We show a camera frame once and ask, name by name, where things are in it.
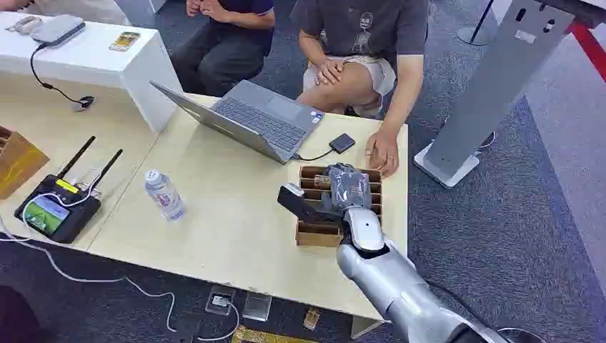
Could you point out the card in wooden box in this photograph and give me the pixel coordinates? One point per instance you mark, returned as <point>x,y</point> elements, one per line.
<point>322,182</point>

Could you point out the yellow patterned sheet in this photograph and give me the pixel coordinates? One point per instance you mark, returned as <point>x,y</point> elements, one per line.
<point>265,337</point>

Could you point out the person's left hand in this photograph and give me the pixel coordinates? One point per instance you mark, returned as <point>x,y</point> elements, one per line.
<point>382,152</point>

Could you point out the grey metal stand column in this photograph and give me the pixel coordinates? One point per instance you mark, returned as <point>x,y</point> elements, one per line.
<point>492,85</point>

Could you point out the brown cardboard box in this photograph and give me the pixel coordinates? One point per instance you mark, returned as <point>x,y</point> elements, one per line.
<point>16,163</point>

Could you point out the beige small device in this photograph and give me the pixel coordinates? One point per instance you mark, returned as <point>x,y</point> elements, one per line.
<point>23,24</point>

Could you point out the grey laptop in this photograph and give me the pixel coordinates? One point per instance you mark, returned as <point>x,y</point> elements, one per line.
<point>265,120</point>

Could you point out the clear plastic water bottle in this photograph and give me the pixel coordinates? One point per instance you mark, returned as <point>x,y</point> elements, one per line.
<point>164,196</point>

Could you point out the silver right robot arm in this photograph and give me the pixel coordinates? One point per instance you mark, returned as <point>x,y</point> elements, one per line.
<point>402,293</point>

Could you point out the person in grey shirt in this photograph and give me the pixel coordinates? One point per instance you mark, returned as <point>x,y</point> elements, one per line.
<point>364,28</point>

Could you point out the person in dark clothes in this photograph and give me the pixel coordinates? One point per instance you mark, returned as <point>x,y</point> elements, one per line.
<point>227,52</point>

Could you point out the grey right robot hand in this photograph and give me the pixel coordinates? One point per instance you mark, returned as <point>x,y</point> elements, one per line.
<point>349,189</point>

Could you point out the black external drive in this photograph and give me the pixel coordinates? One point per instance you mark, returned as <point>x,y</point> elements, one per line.
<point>342,143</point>

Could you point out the grey flat device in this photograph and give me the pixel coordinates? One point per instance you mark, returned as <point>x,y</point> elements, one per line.
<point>58,29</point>

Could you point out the red bar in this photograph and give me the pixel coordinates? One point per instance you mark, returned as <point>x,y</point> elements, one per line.
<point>592,47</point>

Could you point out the small card on floor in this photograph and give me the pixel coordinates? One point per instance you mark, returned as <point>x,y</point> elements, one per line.
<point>311,319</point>

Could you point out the person's hand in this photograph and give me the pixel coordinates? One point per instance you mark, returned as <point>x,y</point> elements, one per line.
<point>329,72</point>
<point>382,152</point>

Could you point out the white desk shelf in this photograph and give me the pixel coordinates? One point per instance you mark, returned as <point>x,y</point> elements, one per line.
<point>94,66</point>

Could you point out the table leg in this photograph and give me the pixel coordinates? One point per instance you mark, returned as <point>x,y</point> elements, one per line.
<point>365,326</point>

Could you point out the black controller with screen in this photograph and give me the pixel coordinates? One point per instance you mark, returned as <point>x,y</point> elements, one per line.
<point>57,213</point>

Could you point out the person's right hand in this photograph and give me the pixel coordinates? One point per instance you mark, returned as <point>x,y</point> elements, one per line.
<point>329,72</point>

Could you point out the small white card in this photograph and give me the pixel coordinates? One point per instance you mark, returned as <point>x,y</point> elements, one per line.
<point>294,189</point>

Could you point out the round base pole stand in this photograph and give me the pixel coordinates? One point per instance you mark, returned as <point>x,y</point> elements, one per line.
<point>475,34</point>

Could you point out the person in pale clothes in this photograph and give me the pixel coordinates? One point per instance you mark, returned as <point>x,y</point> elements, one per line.
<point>80,10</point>

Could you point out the yellow phone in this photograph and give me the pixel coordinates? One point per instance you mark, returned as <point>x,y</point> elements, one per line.
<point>124,41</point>

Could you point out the wooden card box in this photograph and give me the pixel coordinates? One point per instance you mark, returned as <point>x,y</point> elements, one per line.
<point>318,234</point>

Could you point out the floor socket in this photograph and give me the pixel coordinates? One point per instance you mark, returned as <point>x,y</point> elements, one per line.
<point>220,300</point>

